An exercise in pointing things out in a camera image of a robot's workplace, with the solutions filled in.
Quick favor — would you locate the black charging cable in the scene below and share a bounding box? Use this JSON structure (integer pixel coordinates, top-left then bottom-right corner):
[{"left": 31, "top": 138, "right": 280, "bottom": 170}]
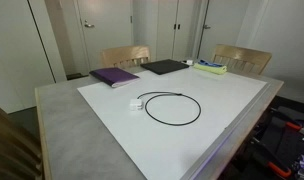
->
[{"left": 137, "top": 91, "right": 203, "bottom": 127}]

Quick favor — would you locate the white power adapter brick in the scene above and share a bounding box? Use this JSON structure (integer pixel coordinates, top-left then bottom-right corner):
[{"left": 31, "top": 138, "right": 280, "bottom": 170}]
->
[{"left": 129, "top": 97, "right": 145, "bottom": 112}]

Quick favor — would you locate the black closed laptop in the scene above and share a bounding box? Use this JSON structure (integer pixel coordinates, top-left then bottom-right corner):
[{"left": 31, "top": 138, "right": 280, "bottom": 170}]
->
[{"left": 139, "top": 58, "right": 190, "bottom": 76}]

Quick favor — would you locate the purple notebook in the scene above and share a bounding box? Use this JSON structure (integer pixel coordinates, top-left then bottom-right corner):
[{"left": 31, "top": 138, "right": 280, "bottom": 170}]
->
[{"left": 89, "top": 67, "right": 141, "bottom": 89}]

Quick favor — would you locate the wooden chair beside purple notebook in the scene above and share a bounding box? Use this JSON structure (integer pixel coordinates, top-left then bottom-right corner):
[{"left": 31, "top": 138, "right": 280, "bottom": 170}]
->
[{"left": 100, "top": 45, "right": 152, "bottom": 70}]

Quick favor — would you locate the blue microfibre cloth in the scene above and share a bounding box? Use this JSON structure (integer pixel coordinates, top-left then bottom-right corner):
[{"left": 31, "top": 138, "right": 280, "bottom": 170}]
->
[{"left": 197, "top": 59, "right": 223, "bottom": 68}]

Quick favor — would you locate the yellow microfibre cloth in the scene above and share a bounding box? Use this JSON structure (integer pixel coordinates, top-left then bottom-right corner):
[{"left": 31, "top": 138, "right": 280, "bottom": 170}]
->
[{"left": 192, "top": 62, "right": 228, "bottom": 76}]

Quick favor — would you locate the large white board mat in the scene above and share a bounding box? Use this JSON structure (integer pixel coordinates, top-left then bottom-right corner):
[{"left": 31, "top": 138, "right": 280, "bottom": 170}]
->
[{"left": 76, "top": 64, "right": 269, "bottom": 180}]

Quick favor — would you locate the white room door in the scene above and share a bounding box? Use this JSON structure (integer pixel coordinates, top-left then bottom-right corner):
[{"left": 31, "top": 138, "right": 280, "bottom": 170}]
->
[{"left": 73, "top": 0, "right": 135, "bottom": 73}]

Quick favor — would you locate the wooden chair beside cloths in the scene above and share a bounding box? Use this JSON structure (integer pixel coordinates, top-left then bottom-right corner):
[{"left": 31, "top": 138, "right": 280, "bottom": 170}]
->
[{"left": 210, "top": 43, "right": 273, "bottom": 76}]

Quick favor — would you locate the white door beside closet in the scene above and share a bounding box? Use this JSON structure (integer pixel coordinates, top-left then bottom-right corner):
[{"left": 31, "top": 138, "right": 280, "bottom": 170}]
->
[{"left": 197, "top": 0, "right": 250, "bottom": 61}]

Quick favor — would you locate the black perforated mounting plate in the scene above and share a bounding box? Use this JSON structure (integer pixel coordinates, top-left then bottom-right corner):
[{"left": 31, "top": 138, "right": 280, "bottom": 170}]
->
[{"left": 255, "top": 105, "right": 304, "bottom": 180}]

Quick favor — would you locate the orange and black clamp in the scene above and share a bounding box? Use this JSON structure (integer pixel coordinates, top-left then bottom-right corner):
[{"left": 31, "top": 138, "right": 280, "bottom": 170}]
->
[
  {"left": 251, "top": 138, "right": 293, "bottom": 179},
  {"left": 270, "top": 108, "right": 304, "bottom": 132}
]

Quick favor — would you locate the wooden slat-back chair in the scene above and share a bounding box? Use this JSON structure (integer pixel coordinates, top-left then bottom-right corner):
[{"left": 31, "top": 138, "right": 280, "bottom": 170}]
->
[{"left": 0, "top": 101, "right": 45, "bottom": 180}]

